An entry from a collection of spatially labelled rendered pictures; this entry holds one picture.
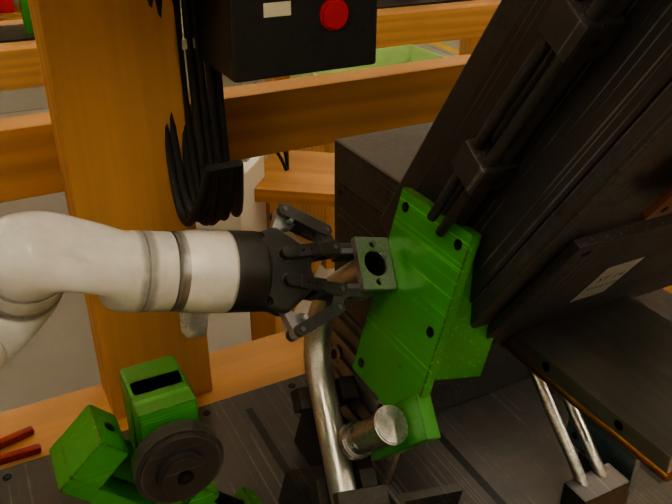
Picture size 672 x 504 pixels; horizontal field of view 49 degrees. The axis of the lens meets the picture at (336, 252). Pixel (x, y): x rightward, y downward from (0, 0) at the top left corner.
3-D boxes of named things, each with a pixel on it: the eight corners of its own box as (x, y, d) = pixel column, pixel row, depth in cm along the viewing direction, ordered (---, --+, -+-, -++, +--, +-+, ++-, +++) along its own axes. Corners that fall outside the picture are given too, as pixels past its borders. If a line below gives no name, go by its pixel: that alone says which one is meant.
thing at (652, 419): (787, 424, 68) (797, 398, 66) (662, 485, 61) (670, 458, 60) (513, 245, 98) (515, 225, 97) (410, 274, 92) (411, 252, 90)
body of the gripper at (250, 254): (238, 305, 62) (333, 303, 67) (226, 212, 65) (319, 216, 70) (207, 327, 68) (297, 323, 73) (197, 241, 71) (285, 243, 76)
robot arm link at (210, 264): (191, 251, 74) (130, 250, 71) (233, 209, 65) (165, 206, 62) (201, 339, 72) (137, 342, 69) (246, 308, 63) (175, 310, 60)
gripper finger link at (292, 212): (278, 209, 71) (328, 241, 72) (284, 195, 71) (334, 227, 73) (266, 220, 73) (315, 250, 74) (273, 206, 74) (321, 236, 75)
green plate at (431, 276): (473, 425, 75) (541, 236, 67) (407, 434, 71) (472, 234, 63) (412, 363, 84) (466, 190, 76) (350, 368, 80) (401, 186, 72)
